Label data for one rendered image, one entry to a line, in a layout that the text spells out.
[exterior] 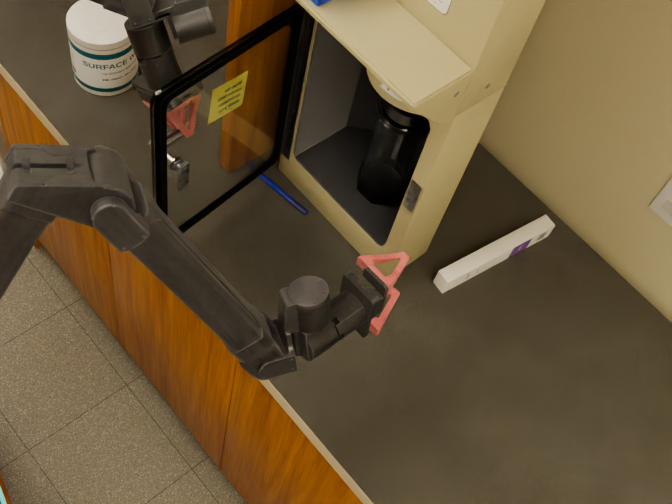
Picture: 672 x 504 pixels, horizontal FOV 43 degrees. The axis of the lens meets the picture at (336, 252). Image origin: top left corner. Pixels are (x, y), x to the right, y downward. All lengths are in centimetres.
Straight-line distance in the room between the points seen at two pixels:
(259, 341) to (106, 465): 131
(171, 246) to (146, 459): 145
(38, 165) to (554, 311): 105
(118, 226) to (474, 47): 51
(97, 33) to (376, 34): 71
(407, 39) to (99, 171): 46
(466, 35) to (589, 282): 74
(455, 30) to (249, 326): 48
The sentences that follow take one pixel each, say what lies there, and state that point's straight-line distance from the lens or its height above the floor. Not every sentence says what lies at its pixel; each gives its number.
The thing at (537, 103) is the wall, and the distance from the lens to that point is 176.
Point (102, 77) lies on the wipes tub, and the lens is 178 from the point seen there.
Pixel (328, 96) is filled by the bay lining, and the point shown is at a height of 115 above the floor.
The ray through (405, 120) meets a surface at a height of 125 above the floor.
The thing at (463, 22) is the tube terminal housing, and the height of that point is 156.
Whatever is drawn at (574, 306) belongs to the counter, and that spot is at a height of 94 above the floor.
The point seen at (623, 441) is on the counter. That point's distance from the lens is 164.
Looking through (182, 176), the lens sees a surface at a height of 119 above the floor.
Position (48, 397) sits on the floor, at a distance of 251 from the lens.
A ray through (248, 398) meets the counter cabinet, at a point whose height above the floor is 69.
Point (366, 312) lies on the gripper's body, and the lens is 126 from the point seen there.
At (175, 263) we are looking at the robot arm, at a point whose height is 141.
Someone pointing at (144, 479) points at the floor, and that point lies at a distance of 241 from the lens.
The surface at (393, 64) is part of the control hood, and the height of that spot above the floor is 151.
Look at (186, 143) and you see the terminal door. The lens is 137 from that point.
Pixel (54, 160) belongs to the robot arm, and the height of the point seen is 154.
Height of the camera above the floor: 231
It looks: 57 degrees down
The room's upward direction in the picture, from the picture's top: 17 degrees clockwise
